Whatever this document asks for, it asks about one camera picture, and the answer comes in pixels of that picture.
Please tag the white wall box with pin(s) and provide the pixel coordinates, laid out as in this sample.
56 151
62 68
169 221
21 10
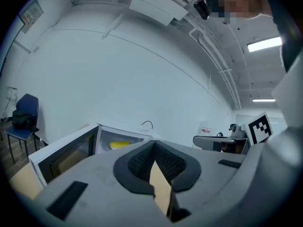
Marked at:
11 93

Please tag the clear water jug red label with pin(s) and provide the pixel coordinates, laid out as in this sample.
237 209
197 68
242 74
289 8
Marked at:
205 129

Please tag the black head-worn camera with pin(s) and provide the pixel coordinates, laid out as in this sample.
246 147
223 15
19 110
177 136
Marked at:
201 9

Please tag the white microwave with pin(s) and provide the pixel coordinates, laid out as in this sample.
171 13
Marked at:
123 132

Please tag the small clear plastic bottle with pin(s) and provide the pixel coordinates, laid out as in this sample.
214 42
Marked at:
41 143

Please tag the yellow corn cob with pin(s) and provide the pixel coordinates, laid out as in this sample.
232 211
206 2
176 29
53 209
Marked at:
119 145

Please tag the grey electrical wall panel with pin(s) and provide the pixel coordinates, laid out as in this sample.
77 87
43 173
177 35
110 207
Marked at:
30 13

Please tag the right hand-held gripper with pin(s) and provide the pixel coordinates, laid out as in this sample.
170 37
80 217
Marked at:
259 129

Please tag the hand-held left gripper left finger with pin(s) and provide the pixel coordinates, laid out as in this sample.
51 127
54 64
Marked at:
99 178

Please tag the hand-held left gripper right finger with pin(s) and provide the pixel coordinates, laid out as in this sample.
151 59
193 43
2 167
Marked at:
213 178

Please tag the person's dark top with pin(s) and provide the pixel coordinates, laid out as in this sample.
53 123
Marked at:
288 32

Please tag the white ceiling pipe bundle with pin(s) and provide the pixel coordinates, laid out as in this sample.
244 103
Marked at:
225 72

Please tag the white plate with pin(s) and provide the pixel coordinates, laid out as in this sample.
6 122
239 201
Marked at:
106 148

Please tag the white air conditioner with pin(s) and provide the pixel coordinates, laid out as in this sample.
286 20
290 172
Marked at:
154 5

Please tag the blue chair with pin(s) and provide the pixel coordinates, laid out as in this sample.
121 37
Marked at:
28 105

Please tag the black jacket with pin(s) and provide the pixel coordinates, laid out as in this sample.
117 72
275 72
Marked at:
22 120

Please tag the rectangular ceiling light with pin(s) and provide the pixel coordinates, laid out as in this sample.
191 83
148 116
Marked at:
264 44
264 100

